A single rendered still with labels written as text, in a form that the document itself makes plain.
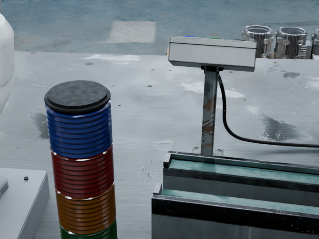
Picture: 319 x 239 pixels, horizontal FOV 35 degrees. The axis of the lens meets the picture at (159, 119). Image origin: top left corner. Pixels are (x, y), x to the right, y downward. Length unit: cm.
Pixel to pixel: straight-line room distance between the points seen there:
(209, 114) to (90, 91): 62
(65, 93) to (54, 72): 111
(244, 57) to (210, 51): 7
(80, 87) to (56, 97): 3
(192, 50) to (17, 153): 46
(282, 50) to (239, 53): 242
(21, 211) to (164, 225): 25
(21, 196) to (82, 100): 51
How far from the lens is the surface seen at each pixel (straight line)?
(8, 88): 98
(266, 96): 143
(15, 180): 98
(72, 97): 46
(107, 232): 53
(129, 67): 159
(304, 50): 343
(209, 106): 105
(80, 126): 45
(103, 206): 51
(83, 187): 48
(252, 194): 90
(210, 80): 103
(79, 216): 51
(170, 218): 82
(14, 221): 89
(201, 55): 99
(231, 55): 99
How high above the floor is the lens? 142
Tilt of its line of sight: 29 degrees down
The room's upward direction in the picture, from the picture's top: straight up
